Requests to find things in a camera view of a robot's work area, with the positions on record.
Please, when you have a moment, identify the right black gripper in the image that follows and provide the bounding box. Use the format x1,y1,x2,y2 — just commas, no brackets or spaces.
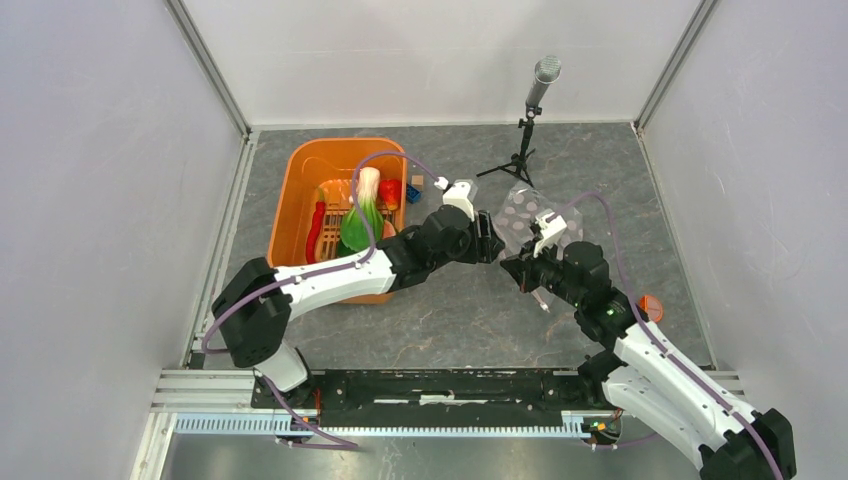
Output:
499,235,583,309

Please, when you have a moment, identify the clear polka dot zip bag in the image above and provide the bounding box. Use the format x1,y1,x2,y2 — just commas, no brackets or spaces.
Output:
493,182,584,263

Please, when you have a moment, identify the green toy bok choy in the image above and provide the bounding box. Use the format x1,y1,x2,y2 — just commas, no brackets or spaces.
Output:
337,167,384,257

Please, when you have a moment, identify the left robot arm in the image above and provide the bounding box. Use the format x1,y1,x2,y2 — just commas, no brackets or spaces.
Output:
207,205,505,408

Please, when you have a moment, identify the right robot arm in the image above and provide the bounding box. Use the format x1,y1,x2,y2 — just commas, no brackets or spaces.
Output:
500,241,798,479

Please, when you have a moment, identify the black tripod stand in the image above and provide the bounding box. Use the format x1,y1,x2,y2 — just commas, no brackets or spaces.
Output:
476,109,540,187

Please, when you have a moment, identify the blue toy brick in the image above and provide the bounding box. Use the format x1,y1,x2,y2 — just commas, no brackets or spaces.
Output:
405,184,422,204

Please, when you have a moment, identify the red toy strawberry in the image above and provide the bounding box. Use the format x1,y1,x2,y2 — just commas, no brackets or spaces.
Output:
378,179,405,211

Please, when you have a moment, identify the red toy chili pepper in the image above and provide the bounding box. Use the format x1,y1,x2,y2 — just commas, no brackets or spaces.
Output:
304,200,326,264

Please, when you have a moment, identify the silver microphone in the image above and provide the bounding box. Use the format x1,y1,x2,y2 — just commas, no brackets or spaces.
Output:
525,55,562,116

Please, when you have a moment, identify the orange plastic basket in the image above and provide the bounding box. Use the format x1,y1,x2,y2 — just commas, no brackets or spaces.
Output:
267,138,408,279

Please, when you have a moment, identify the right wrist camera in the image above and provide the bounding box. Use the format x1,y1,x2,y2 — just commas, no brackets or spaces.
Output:
530,209,568,257

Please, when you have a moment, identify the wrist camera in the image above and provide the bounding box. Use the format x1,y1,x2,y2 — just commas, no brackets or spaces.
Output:
442,179,478,221
530,209,568,257

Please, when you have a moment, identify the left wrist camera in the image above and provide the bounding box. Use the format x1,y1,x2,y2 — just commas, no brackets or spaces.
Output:
442,179,478,221

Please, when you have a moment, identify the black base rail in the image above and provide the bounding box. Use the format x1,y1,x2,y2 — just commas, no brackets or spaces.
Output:
283,368,621,428

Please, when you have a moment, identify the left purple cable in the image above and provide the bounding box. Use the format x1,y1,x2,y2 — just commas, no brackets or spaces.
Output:
200,150,445,356

